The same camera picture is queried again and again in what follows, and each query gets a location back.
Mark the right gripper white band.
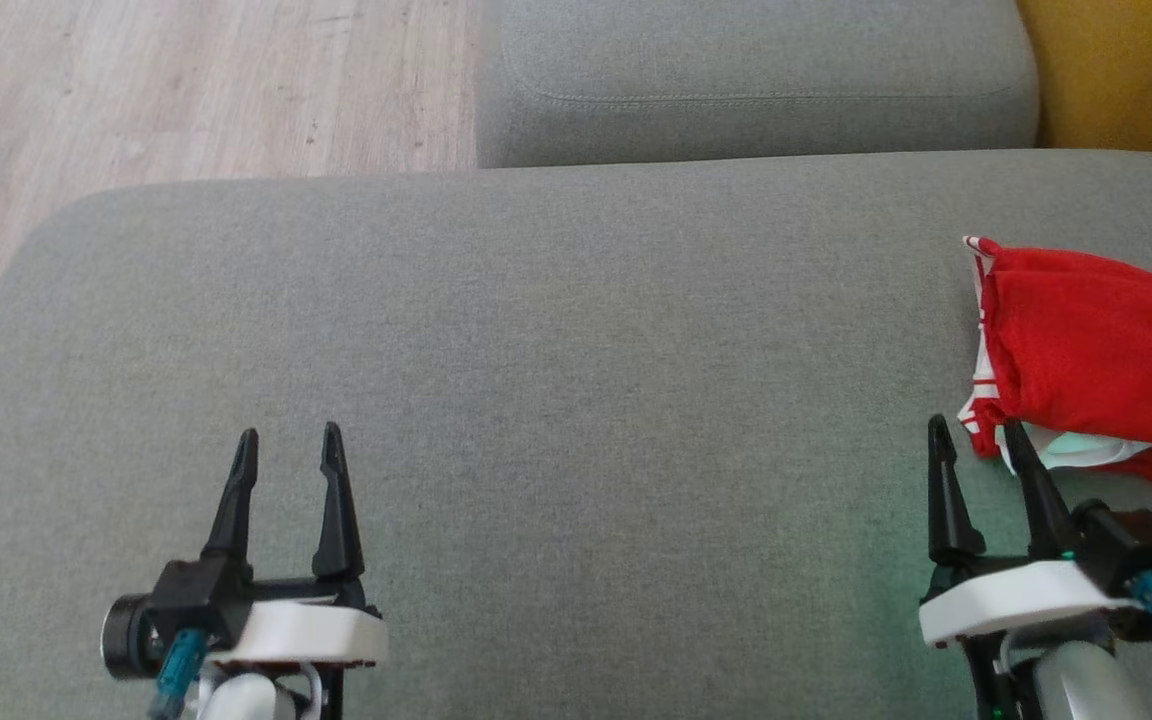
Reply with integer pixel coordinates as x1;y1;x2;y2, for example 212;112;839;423
918;414;1144;720

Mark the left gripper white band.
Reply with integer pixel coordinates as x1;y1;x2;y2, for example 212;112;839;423
200;420;390;720

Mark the red Bulls 23 jersey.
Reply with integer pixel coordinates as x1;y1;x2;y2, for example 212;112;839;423
958;235;1152;471

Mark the large grey sofa seat cushion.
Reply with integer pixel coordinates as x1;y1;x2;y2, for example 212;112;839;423
0;150;1152;720

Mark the mustard yellow panel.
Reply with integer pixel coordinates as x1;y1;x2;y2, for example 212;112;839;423
1016;0;1152;163

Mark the small grey sofa cushion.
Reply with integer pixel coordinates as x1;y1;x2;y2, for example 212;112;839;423
476;0;1040;169

